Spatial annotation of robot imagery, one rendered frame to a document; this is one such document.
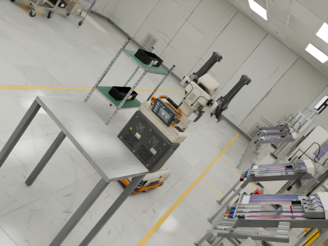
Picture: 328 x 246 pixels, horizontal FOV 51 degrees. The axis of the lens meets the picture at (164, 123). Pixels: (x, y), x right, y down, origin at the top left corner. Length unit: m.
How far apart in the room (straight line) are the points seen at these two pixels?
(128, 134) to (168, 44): 8.73
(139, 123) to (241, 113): 8.23
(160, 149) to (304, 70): 8.59
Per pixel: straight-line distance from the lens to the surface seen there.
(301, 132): 7.42
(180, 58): 11.96
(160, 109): 3.38
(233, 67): 11.59
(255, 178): 4.25
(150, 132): 3.48
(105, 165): 1.95
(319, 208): 2.95
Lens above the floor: 1.67
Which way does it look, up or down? 15 degrees down
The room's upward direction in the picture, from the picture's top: 39 degrees clockwise
